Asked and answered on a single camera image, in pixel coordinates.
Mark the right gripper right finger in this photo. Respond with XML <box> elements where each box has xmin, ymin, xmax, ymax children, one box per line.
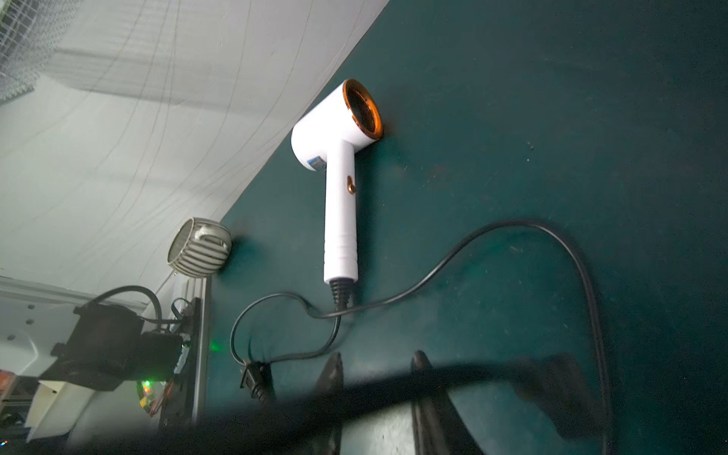
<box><xmin>411</xmin><ymin>373</ymin><xmax>483</xmax><ymax>454</ymax></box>

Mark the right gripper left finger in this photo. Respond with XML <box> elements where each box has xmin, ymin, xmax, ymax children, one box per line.
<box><xmin>309</xmin><ymin>352</ymin><xmax>344</xmax><ymax>455</ymax></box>

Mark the black hair dryer cord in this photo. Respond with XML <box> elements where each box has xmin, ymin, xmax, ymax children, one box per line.
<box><xmin>56</xmin><ymin>351</ymin><xmax>607</xmax><ymax>455</ymax></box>

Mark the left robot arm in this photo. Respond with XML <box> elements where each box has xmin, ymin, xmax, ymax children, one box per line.
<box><xmin>1</xmin><ymin>298</ymin><xmax>183</xmax><ymax>444</ymax></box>

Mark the white hair dryer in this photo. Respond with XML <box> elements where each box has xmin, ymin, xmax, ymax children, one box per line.
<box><xmin>291</xmin><ymin>79</ymin><xmax>383</xmax><ymax>284</ymax></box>

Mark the striped ceramic mug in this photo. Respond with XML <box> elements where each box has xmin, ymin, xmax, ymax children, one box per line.
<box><xmin>167</xmin><ymin>217</ymin><xmax>232</xmax><ymax>279</ymax></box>

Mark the green table mat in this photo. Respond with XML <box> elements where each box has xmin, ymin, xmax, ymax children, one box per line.
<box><xmin>205</xmin><ymin>1</ymin><xmax>727</xmax><ymax>454</ymax></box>

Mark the white hair dryer cord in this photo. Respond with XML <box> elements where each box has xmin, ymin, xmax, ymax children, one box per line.
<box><xmin>228</xmin><ymin>218</ymin><xmax>612</xmax><ymax>455</ymax></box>

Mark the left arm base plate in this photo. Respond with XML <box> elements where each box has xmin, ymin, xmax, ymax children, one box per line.
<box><xmin>159</xmin><ymin>297</ymin><xmax>203</xmax><ymax>433</ymax></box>

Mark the white wire basket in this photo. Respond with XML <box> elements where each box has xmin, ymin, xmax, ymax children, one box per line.
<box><xmin>1</xmin><ymin>0</ymin><xmax>82</xmax><ymax>104</ymax></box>

